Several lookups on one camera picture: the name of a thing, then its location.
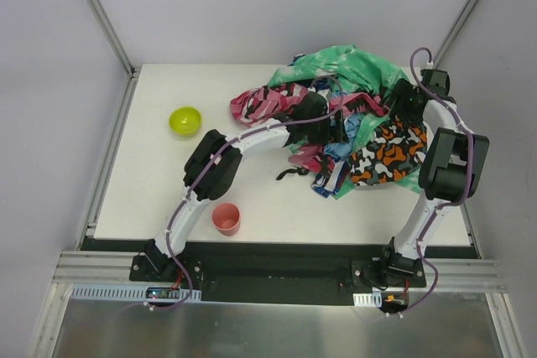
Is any light blue cloth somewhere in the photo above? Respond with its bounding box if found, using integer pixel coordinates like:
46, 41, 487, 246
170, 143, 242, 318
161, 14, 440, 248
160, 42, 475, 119
323, 113, 365, 160

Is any orange black camouflage cloth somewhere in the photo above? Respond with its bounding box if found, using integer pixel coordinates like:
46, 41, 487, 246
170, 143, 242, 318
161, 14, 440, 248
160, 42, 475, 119
347, 117, 428, 186

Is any green tie-dye cloth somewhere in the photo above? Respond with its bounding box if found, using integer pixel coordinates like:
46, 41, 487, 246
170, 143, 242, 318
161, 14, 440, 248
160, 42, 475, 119
268, 44, 420, 194

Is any magenta camouflage cloth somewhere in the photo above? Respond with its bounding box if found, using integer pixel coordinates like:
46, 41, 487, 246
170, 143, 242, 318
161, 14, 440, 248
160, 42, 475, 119
230, 83, 389, 173

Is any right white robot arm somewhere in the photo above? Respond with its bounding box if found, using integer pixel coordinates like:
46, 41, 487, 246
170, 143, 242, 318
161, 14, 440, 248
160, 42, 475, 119
380, 68, 490, 289

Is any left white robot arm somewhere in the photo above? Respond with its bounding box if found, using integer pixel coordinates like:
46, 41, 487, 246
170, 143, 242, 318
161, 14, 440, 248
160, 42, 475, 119
133, 91, 344, 278

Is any yellow-green plastic bowl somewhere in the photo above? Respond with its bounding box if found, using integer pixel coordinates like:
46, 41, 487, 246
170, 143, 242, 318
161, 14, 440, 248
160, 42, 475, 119
169, 106, 202, 137

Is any pink plastic cup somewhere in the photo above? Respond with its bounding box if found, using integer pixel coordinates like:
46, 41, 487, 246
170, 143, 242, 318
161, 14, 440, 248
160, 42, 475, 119
211, 203, 241, 236

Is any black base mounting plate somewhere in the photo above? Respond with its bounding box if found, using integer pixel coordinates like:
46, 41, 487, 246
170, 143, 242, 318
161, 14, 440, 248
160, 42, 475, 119
81, 239, 426, 306

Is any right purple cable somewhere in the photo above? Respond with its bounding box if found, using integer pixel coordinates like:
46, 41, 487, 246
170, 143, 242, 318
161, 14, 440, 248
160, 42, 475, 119
379, 47, 477, 317

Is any purple cable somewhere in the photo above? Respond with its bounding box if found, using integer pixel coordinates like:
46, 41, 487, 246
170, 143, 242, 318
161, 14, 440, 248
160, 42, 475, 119
379, 47, 477, 317
144, 75, 346, 313

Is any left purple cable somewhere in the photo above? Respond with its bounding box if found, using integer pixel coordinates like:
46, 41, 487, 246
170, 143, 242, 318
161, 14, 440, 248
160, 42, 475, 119
144, 75, 346, 313

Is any right aluminium frame post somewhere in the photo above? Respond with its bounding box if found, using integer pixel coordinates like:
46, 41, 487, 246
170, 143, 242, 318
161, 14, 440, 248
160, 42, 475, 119
433, 0, 482, 68

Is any aluminium frame post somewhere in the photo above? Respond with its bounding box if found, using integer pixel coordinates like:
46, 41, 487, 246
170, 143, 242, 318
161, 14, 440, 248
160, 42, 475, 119
86, 0, 136, 78
433, 0, 482, 68

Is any right white cable duct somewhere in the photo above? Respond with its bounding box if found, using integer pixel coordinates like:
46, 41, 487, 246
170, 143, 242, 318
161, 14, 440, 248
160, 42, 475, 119
352, 291, 409, 308

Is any white cable duct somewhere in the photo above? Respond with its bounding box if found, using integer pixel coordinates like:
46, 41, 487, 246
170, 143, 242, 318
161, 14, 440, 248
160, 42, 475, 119
352, 291, 409, 308
70, 284, 201, 304

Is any left aluminium frame post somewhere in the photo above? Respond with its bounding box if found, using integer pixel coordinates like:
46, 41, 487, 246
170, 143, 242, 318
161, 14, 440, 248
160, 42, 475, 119
86, 0, 136, 78

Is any aluminium frame rail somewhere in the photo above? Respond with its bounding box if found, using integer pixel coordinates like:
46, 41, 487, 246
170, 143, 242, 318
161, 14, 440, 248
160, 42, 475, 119
53, 251, 508, 293

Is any left white cable duct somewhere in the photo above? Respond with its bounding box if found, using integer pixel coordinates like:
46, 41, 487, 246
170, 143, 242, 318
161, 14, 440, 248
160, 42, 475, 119
70, 284, 201, 304

